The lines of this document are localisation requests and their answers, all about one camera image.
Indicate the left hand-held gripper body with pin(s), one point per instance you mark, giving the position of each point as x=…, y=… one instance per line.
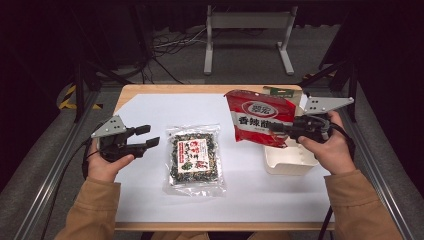
x=111, y=128

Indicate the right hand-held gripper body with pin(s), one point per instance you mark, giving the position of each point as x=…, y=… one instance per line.
x=320, y=105

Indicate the red snack packet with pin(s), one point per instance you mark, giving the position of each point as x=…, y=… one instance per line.
x=256, y=113

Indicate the white lunch box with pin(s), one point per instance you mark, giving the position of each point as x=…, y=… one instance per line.
x=290, y=160

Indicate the beige packet with green top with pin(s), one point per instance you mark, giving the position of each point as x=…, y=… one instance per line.
x=283, y=91

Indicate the person's left hand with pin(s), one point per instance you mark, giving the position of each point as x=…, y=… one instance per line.
x=101, y=168

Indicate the person's right hand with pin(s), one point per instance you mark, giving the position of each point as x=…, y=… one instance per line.
x=333, y=156

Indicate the black metal stand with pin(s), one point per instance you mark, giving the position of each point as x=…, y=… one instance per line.
x=79, y=86
x=351, y=83

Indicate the clear bag of dark dried food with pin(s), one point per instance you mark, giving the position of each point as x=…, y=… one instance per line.
x=195, y=156

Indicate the white table sheet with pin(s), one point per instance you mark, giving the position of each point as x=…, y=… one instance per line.
x=186, y=110

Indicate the yellow and black floor tape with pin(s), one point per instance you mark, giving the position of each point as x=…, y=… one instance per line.
x=68, y=96

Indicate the wooden table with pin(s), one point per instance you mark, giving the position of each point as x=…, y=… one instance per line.
x=200, y=88

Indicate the white metal stand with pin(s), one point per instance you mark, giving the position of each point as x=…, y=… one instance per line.
x=250, y=20

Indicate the aluminium rail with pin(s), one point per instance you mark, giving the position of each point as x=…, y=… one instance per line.
x=373, y=150
x=50, y=186

